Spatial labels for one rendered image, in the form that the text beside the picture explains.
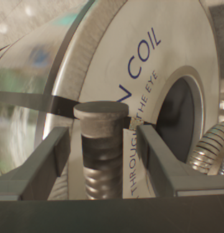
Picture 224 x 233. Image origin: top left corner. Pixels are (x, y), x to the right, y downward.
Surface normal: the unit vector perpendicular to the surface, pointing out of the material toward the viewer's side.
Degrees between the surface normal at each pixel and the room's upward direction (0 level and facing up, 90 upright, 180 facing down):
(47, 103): 47
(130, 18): 90
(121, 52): 90
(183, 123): 30
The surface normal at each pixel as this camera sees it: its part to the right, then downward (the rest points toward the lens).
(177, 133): -0.68, -0.12
